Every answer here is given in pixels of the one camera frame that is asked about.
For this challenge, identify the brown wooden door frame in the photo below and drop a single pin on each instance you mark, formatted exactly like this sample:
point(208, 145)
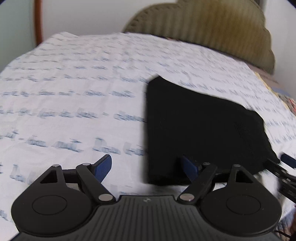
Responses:
point(38, 21)

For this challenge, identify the olive upholstered headboard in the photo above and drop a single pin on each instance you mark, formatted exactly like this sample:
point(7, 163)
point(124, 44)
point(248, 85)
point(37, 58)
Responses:
point(236, 28)

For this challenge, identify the black pants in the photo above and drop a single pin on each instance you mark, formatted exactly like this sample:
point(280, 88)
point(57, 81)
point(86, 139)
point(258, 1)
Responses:
point(181, 123)

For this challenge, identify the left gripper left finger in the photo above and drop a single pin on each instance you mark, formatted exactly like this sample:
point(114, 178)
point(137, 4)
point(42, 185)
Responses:
point(91, 177)

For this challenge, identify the frosted glass floral door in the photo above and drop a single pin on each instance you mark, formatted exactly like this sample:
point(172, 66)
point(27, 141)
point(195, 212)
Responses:
point(17, 29)

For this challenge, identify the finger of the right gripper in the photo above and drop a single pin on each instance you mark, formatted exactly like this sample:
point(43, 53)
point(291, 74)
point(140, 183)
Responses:
point(277, 170)
point(290, 161)

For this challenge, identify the yellow patterned blanket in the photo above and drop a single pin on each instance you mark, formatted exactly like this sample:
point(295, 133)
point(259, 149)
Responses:
point(279, 90)

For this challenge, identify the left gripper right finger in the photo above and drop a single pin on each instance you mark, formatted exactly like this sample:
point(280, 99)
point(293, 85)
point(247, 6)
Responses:
point(201, 176)

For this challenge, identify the white script-print bed sheet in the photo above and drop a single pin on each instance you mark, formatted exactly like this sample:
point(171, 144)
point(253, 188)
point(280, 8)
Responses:
point(74, 99)

